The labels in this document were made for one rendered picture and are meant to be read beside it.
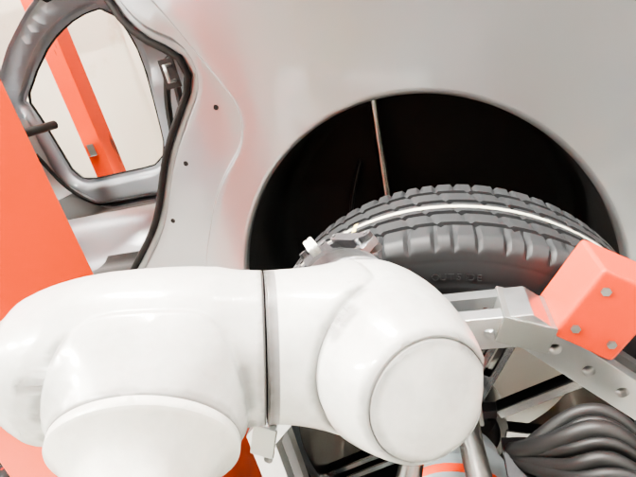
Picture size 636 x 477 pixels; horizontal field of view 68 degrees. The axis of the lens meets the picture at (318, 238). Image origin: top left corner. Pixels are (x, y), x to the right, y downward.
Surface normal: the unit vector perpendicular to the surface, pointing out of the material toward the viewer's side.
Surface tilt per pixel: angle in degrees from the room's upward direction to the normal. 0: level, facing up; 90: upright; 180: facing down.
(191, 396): 60
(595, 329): 90
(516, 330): 90
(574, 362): 90
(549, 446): 68
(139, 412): 72
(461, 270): 90
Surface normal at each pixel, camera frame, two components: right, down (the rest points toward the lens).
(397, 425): 0.06, 0.20
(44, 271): 0.95, -0.14
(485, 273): -0.20, 0.41
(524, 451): -0.93, 0.07
